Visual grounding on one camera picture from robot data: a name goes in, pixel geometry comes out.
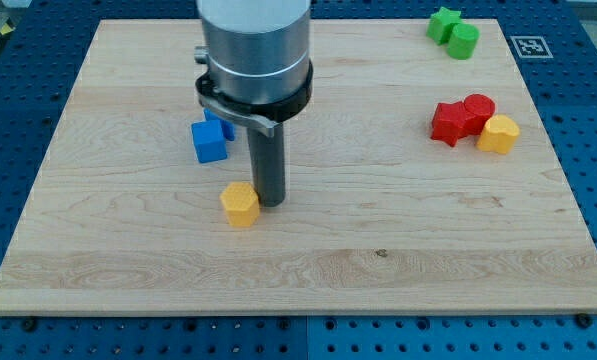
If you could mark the red cylinder block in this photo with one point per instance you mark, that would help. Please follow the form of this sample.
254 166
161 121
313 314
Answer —
480 108

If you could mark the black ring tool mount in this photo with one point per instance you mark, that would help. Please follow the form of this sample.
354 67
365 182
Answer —
263 118

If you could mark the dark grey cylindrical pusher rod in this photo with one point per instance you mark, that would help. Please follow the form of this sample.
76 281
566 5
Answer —
268 166

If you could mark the blue block behind cube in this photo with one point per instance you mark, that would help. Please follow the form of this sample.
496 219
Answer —
227 127

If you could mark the red star block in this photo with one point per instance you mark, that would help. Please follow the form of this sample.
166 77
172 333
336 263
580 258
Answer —
450 122

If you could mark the light wooden board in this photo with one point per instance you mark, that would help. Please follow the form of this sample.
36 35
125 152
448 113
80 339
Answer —
379 219

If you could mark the yellow hexagon block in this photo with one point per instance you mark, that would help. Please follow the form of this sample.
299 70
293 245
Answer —
240 203

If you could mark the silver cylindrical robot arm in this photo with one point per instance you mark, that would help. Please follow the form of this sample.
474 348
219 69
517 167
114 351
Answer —
259 75

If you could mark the white fiducial marker tag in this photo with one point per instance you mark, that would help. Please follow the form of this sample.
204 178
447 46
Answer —
531 47

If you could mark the green cylinder block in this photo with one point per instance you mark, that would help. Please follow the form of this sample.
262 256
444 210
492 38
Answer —
462 41

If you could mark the green star block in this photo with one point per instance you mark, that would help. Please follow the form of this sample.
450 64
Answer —
441 24

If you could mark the yellow heart block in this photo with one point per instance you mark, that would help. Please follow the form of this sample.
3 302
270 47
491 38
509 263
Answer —
498 135

